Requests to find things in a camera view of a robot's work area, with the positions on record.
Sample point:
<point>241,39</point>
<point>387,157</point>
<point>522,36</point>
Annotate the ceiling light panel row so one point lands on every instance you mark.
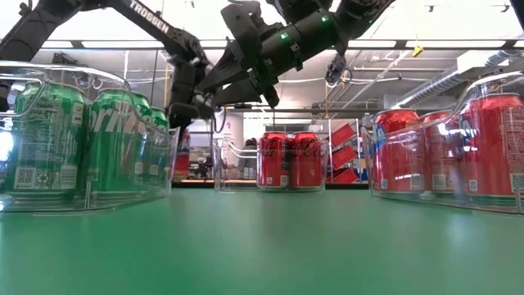
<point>123,44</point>

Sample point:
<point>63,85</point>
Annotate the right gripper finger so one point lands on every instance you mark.
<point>243,93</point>
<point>235,71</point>

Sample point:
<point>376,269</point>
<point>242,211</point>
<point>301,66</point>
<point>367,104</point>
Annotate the black aluminium table frame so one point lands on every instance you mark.
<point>348,186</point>

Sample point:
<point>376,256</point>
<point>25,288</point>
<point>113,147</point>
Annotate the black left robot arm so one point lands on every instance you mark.
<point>151,18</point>

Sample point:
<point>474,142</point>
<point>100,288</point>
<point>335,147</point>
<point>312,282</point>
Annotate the red Coca-Cola can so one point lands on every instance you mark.
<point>306,164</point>
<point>273,164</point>

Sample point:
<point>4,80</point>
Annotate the clear plastic bin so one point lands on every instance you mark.
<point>233,182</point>
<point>131,197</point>
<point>368,164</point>

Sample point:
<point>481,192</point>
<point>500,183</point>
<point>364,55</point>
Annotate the black horizontal rail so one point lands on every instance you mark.
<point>311,110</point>

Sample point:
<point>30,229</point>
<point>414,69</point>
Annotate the white rectangular duct box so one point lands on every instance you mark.
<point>479,61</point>

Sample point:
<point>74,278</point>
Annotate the yellow hanging hook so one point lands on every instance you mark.
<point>417,51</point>

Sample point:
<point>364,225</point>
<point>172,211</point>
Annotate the white cylindrical tank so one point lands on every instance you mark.
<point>233,127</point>

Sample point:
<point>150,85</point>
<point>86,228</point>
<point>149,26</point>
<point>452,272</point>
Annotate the person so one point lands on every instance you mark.
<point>249,151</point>

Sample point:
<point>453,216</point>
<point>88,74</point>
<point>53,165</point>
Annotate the white shelf rack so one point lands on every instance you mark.
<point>329,164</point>

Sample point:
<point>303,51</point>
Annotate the black ceiling-mounted device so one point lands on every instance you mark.
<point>336,69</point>
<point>61,58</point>

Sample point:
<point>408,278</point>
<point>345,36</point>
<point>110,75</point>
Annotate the large silver air duct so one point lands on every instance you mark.
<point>442,80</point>

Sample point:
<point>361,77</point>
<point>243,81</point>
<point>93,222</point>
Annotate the red Fanta can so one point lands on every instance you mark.
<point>491,155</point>
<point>442,160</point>
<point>397,160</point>
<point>184,164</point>

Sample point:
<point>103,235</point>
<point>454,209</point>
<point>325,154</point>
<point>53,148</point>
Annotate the green table mat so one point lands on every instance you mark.
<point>262,246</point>

